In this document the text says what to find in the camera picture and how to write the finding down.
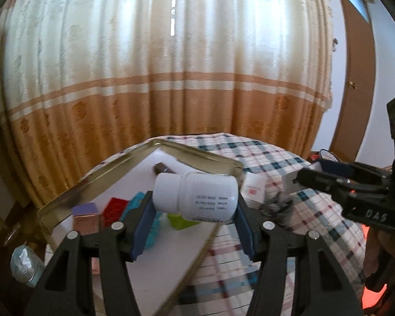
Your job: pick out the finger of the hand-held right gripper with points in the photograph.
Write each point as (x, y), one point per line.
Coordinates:
(365, 214)
(365, 174)

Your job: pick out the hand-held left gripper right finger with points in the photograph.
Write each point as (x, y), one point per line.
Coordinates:
(247, 233)

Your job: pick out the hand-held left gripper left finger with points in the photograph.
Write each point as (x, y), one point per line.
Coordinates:
(143, 227)

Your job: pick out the blue building block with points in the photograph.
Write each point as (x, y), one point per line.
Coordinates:
(135, 200)

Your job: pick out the red building block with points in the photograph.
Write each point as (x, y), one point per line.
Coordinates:
(115, 210)

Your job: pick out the white plastic bottle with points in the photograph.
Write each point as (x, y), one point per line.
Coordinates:
(197, 196)

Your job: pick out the dark brown small box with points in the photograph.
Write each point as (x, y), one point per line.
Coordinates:
(164, 168)

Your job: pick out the white cube box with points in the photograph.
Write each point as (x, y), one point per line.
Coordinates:
(291, 181)

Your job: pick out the gold metal tin tray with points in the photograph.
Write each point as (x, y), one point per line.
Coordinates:
(197, 156)

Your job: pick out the person's right hand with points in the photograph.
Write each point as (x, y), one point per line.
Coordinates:
(377, 256)

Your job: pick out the green building block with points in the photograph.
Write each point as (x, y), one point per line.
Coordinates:
(181, 222)

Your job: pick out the grey camouflage cloth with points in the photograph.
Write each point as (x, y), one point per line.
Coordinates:
(278, 209)

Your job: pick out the round printed tin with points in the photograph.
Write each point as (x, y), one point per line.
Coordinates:
(327, 155)

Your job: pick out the white paper liner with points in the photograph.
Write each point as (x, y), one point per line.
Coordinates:
(168, 263)

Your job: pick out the white box with red label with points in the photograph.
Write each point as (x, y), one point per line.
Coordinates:
(253, 189)

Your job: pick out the purple cube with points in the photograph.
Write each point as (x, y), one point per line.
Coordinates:
(85, 210)

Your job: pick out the brown wooden door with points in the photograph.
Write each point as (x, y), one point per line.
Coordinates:
(355, 89)

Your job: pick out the orange cloth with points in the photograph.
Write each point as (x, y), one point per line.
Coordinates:
(372, 299)

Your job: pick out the glass jar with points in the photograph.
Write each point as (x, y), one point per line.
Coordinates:
(26, 265)

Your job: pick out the cream and orange curtain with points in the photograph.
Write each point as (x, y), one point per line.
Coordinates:
(151, 72)

